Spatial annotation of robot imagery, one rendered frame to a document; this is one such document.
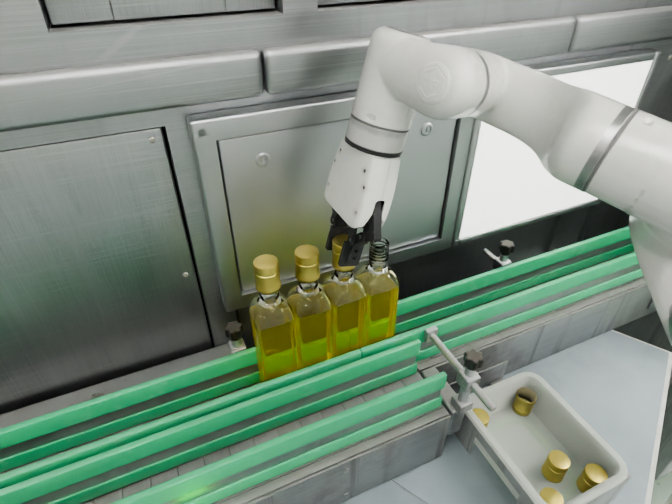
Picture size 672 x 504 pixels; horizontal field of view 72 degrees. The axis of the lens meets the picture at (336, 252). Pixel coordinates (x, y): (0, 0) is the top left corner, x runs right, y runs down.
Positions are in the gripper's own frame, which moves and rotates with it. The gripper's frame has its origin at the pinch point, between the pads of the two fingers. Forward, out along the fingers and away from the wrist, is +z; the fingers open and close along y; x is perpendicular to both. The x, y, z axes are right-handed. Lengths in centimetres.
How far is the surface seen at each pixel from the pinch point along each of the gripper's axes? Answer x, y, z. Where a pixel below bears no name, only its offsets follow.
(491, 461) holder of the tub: 25.7, 22.1, 29.9
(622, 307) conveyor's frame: 72, 7, 14
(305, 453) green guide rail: -5.9, 13.6, 26.7
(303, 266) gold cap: -6.5, 1.4, 2.3
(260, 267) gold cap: -12.5, 0.9, 2.4
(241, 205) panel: -11.5, -12.6, 0.3
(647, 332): 111, 2, 33
